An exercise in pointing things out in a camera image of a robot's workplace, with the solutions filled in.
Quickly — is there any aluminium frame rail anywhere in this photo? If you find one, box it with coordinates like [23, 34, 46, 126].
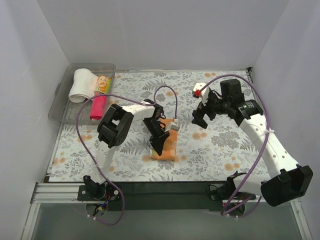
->
[30, 181, 301, 204]

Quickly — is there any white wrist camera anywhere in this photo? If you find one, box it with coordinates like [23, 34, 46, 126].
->
[192, 82, 210, 105]
[165, 122, 180, 132]

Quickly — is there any clear grey plastic tray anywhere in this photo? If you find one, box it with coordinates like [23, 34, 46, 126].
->
[48, 62, 116, 125]

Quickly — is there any white rolled towel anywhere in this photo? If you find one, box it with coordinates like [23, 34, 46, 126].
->
[68, 68, 98, 103]

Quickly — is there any orange blue patterned towel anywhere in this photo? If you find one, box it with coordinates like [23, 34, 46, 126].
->
[149, 129, 178, 161]

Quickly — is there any red microfiber towel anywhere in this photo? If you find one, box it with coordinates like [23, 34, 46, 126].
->
[89, 94, 107, 121]

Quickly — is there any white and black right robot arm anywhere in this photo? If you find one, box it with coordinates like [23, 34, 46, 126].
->
[192, 78, 313, 207]

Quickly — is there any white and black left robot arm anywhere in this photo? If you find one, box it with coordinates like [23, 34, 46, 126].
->
[83, 99, 170, 200]

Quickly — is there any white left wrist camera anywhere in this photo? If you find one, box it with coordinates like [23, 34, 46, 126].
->
[165, 122, 180, 132]

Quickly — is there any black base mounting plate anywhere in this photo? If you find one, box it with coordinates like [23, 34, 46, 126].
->
[77, 181, 256, 212]

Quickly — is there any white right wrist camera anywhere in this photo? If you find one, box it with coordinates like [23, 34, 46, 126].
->
[192, 82, 210, 105]

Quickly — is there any orange patterned rolled towel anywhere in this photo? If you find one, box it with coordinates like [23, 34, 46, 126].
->
[94, 75, 112, 95]

